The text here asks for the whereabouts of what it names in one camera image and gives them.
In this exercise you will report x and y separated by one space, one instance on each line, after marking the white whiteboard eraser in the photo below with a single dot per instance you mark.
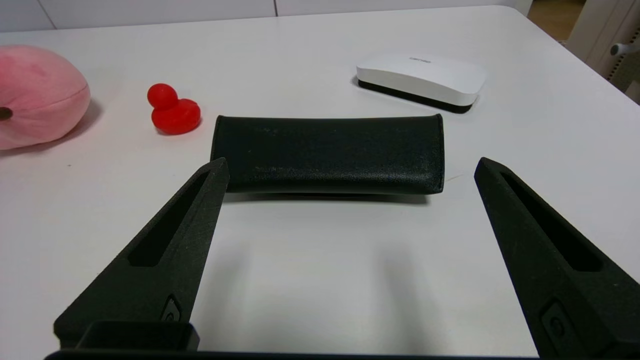
425 77

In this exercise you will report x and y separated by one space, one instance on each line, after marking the black glasses case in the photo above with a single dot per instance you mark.
325 155

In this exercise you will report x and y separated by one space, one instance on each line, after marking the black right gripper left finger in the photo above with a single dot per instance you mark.
125 295

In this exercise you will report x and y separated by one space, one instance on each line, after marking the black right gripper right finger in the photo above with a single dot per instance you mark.
600 305

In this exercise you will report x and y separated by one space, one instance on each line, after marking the pink plush peach toy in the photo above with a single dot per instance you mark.
35 95

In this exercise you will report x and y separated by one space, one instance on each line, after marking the red rubber duck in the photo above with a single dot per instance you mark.
175 116

